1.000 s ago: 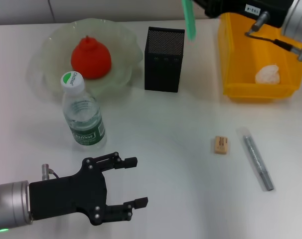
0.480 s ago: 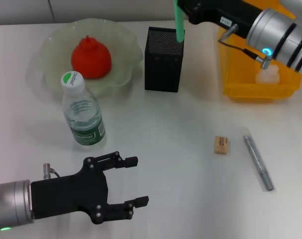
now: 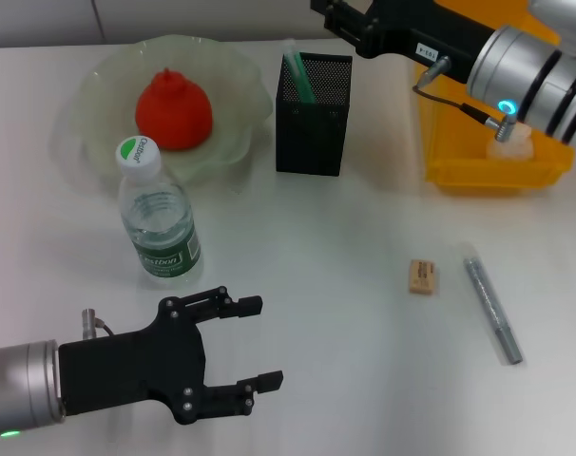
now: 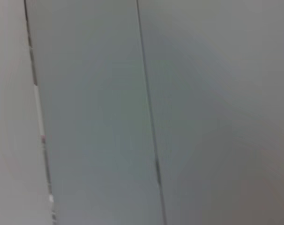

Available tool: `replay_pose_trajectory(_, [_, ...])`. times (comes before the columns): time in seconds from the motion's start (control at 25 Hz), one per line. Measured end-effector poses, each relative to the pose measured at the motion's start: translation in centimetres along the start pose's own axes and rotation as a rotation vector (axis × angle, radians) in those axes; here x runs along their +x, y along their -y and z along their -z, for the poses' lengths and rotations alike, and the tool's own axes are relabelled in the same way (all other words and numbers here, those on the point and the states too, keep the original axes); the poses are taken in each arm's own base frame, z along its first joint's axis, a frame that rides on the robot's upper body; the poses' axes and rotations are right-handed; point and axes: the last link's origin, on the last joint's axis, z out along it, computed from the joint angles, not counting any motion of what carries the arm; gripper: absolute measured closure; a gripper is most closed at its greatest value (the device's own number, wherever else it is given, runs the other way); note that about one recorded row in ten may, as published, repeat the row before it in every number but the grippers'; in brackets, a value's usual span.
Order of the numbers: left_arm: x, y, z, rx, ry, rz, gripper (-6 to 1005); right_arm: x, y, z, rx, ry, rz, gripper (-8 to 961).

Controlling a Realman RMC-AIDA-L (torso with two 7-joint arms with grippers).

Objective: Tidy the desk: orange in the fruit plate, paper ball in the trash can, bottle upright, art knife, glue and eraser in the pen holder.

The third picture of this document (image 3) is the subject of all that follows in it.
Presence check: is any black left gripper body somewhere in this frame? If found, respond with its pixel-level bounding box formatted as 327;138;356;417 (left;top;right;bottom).
58;296;211;425

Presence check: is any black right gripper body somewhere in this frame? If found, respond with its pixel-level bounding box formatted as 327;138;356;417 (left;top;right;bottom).
356;0;497;83

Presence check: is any green pen white clip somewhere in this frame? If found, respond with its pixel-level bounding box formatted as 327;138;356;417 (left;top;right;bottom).
281;39;317;104

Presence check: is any clear water bottle green label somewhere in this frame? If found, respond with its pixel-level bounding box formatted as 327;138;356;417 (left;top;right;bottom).
115;136;204;286

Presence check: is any white paper ball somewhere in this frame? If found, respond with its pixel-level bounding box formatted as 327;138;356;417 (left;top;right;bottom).
486;123;536;162

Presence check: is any orange fruit with nub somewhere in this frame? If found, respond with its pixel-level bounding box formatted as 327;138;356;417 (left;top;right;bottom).
135;67;215;152

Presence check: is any beige eraser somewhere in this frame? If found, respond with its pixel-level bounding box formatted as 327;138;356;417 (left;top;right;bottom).
408;258;439;295

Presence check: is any grey pen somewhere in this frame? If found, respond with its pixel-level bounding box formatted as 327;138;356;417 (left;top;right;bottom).
456;240;526;367

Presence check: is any black mesh pen holder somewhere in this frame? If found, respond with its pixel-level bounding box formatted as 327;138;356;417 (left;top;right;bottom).
274;50;354;178

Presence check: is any pale green glass fruit plate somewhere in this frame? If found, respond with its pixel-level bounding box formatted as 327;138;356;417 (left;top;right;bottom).
73;33;275;189

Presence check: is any yellow plastic storage bin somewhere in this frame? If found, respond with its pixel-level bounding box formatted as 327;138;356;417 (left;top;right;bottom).
414;9;576;195

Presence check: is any right gripper cable with plug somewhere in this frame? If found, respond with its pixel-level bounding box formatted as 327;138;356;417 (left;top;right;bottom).
413;54;525;143

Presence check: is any gripper cable with plug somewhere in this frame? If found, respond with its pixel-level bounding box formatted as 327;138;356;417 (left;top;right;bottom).
82;308;117;341
413;54;525;143

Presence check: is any left gripper cable with plug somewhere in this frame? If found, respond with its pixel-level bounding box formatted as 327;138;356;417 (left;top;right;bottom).
82;308;117;341

